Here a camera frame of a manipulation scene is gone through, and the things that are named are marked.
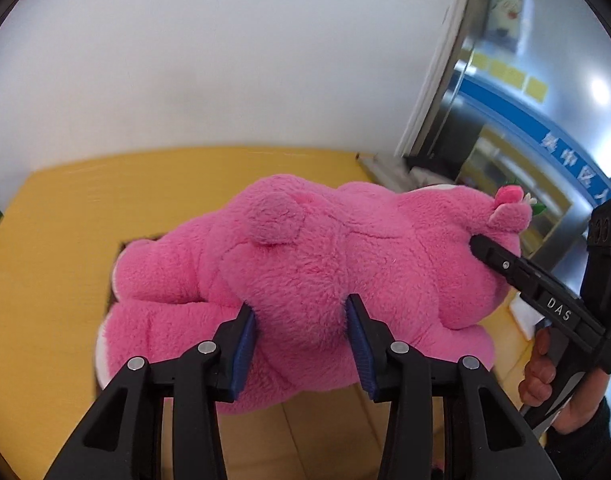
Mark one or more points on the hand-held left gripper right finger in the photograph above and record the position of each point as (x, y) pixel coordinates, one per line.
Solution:
(361, 355)

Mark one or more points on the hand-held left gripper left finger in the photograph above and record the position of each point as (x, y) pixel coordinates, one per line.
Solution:
(241, 355)

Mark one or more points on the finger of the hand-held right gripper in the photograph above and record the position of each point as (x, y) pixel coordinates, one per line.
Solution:
(500, 260)
(605, 240)

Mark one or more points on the pink plush bear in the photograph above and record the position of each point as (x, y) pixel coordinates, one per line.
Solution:
(335, 250)

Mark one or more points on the cardboard box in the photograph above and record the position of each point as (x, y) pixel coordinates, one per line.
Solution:
(127, 249)

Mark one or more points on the person's right forearm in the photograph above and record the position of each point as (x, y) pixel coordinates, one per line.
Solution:
(585, 455)

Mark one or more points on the person's right hand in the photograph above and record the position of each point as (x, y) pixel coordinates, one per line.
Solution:
(535, 370)

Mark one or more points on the grey cloth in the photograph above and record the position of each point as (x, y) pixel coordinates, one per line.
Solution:
(395, 170)

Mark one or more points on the blue banner strip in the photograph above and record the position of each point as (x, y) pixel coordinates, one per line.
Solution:
(525, 120)

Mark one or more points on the metal door frame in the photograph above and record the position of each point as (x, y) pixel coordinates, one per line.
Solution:
(435, 75)

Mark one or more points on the cartoon wall poster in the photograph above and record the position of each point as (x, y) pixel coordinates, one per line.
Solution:
(505, 10)

